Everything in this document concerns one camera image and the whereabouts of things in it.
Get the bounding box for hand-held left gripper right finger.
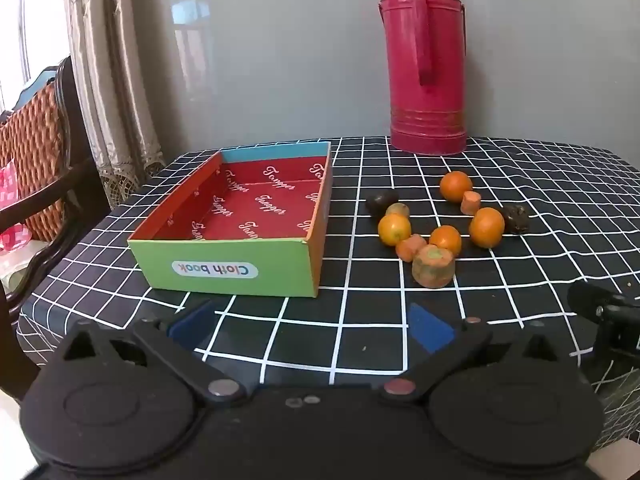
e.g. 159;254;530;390
380;302;576;406

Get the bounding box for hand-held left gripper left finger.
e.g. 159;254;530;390
62;301;251;404

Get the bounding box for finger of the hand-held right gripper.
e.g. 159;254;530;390
569;280;640;353

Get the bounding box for large carrot chunk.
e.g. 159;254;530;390
412;244;456;289

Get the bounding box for colourful cardboard box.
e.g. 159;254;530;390
127;141;333;299

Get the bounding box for orange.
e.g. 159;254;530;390
429;225;463;258
377;213;412;247
469;207;506;249
439;170;474;204

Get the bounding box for dark passion fruit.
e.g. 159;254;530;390
501;204;531;235
365;189;400;217

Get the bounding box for black checkered tablecloth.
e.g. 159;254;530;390
15;135;640;446

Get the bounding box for red white cloth bag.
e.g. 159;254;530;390
0;157;36;256

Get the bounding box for wooden chair with woven cushion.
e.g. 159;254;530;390
0;55;108;401

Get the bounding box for beige curtain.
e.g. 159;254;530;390
62;0;166;211

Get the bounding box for red thermos flask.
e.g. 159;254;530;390
378;0;468;156

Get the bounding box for blue cloth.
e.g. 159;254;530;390
20;69;63;103

